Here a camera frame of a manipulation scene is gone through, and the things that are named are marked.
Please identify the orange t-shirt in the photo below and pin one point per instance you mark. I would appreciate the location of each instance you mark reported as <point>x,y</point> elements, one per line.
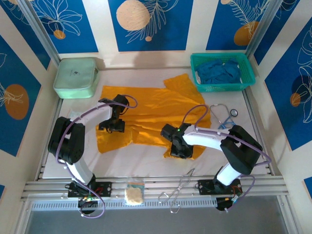
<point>151,107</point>

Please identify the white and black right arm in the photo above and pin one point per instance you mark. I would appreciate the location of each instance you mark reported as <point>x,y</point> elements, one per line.
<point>241,151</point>

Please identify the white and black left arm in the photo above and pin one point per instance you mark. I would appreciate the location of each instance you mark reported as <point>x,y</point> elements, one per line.
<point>67,141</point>

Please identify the small clear plastic packet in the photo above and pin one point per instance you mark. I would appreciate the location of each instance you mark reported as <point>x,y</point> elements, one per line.
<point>72,114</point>

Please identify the mint green zip case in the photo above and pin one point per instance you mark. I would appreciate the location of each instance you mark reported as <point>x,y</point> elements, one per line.
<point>75,76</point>

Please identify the stethoscope with blue tubing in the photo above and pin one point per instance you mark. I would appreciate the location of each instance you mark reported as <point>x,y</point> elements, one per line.
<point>234,112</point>

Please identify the teal plastic basket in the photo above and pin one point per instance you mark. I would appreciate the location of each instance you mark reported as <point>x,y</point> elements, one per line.
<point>202,88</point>

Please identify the clear bag with beige cotton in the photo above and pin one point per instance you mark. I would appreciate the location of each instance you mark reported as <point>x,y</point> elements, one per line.
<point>134,195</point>

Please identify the blue cloth in basket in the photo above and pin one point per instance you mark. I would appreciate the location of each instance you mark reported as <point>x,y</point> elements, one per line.
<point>217,72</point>

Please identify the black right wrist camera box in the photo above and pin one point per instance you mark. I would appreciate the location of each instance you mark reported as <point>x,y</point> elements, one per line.
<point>169,131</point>

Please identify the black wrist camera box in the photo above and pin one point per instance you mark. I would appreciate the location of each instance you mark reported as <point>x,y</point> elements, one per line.
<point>169,131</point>
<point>121,100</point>

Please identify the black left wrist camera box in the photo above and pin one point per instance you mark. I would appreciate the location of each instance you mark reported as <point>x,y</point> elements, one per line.
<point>121,100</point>

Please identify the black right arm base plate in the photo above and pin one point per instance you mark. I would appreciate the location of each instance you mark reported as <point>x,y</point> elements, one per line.
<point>204,187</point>

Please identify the aluminium frame rail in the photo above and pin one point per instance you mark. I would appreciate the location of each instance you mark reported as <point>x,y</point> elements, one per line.
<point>151,192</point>

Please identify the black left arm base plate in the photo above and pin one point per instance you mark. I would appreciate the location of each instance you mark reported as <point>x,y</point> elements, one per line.
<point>106,190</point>

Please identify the black bracket with circuit board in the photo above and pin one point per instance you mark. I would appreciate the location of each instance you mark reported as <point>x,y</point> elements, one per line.
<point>223,203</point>
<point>85,203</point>

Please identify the aluminium frame post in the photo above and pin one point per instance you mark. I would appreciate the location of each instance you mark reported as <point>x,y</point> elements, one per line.
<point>40,31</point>
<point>264,26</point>

